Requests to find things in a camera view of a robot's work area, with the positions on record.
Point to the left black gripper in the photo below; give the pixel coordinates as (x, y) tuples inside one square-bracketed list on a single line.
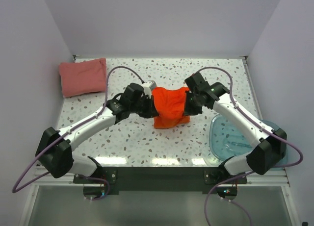
[(151, 111)]

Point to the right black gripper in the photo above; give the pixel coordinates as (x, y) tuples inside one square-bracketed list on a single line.
[(189, 111)]

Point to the orange t shirt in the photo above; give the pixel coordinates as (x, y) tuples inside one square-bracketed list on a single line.
[(170, 105)]

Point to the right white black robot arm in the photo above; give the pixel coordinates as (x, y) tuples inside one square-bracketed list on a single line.
[(220, 100)]

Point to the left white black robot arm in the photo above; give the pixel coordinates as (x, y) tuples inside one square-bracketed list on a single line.
[(55, 151)]

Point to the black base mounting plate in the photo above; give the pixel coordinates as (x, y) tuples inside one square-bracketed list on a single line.
[(168, 179)]

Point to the folded pink t shirt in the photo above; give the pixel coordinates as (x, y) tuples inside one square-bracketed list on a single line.
[(83, 78)]

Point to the clear blue plastic bin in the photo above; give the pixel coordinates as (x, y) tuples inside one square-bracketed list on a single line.
[(244, 148)]

